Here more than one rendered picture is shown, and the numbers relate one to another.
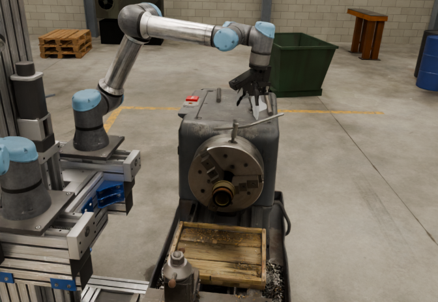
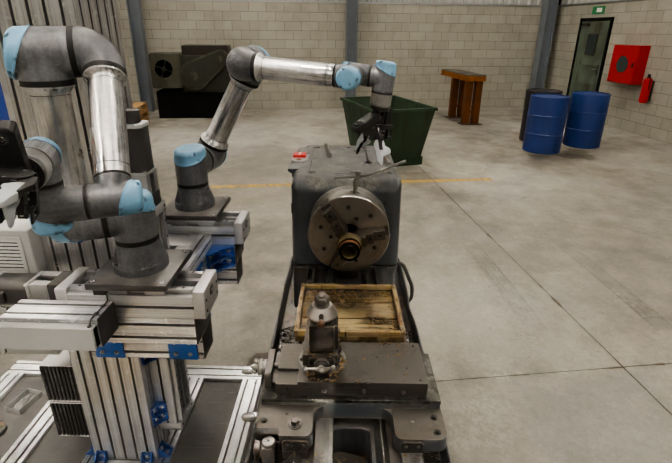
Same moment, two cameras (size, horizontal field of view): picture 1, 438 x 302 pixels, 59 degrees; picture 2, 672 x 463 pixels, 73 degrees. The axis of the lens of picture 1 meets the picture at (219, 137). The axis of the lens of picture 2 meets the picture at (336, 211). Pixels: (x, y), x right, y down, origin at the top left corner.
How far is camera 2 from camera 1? 0.25 m
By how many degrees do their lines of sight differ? 5
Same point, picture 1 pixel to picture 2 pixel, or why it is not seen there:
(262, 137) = (384, 188)
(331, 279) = (457, 352)
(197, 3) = not seen: hidden behind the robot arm
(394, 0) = (491, 59)
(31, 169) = (150, 220)
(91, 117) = (197, 173)
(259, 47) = (381, 86)
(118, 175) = (229, 237)
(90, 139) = (196, 198)
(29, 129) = not seen: hidden behind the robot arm
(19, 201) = (138, 256)
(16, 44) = not seen: hidden behind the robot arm
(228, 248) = (358, 305)
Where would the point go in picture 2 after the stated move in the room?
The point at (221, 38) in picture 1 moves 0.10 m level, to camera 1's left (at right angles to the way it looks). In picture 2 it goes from (344, 76) to (312, 76)
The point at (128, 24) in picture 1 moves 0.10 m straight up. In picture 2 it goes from (240, 66) to (238, 34)
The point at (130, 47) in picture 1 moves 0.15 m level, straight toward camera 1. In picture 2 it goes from (238, 95) to (243, 100)
